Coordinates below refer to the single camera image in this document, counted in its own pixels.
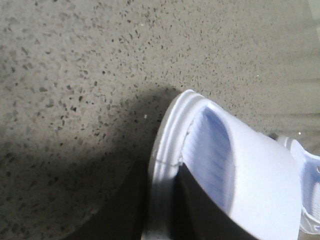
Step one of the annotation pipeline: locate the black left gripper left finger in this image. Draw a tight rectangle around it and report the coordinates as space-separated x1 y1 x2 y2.
65 159 151 240

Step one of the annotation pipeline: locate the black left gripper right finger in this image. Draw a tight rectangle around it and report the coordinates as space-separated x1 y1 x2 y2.
170 165 255 240

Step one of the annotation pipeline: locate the light blue slipper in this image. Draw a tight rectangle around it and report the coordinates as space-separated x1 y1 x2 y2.
145 89 302 240
277 136 320 235

